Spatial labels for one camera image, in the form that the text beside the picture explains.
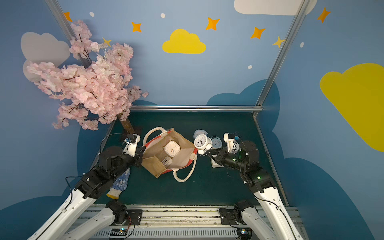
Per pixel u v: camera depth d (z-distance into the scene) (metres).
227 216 0.75
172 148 0.96
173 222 0.73
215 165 0.90
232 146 0.60
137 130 1.08
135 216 0.75
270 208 0.43
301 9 0.70
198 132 1.07
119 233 0.73
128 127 0.99
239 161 0.56
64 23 0.73
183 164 0.83
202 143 0.70
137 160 0.61
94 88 0.59
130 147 0.59
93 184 0.47
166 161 0.90
